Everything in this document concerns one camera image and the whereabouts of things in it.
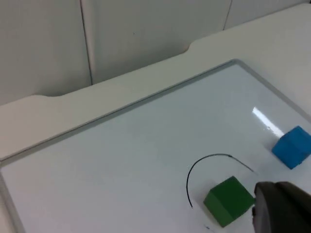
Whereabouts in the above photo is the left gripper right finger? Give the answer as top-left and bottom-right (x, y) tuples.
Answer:
(273, 181), (311, 233)

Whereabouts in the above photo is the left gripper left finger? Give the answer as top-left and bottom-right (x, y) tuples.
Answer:
(251, 181), (280, 233)

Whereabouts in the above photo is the green cube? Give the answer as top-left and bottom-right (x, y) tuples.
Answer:
(203, 175), (256, 228)

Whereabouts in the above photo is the blue cube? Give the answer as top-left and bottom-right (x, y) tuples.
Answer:
(271, 125), (311, 170)

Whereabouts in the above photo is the grey-framed whiteboard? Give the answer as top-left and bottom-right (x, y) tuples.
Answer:
(0, 58), (311, 233)

